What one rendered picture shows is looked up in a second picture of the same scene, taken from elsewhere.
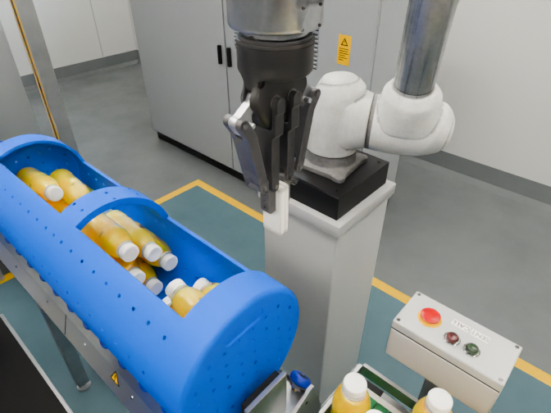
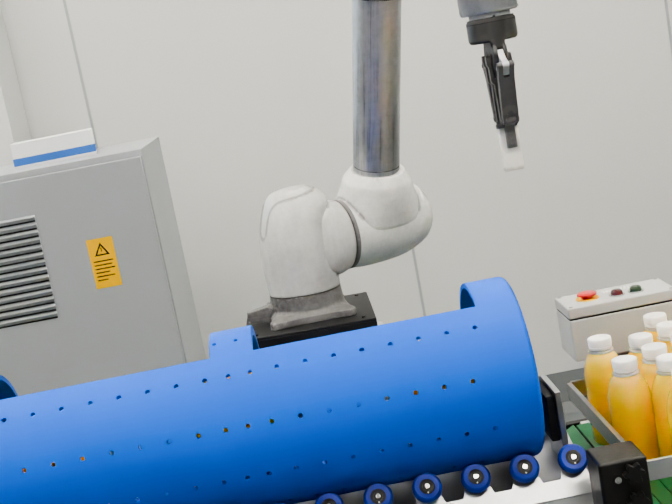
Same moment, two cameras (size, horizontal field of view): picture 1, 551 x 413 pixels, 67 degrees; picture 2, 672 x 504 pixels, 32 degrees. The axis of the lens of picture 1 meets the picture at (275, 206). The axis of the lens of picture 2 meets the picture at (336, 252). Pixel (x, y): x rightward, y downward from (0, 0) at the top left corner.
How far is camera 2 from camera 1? 1.59 m
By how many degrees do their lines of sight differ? 47
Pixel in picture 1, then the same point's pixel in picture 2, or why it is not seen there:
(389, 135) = (381, 229)
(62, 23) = not seen: outside the picture
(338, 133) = (326, 252)
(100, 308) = (374, 375)
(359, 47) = (132, 247)
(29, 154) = not seen: outside the picture
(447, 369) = (633, 318)
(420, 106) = (401, 180)
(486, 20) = (213, 197)
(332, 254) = not seen: hidden behind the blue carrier
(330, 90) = (297, 202)
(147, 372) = (479, 373)
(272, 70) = (511, 29)
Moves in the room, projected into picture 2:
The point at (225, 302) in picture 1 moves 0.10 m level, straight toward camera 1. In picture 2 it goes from (490, 282) to (550, 280)
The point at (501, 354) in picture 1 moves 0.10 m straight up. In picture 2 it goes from (653, 284) to (645, 231)
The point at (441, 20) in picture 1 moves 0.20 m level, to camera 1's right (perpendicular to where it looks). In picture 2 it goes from (397, 81) to (457, 67)
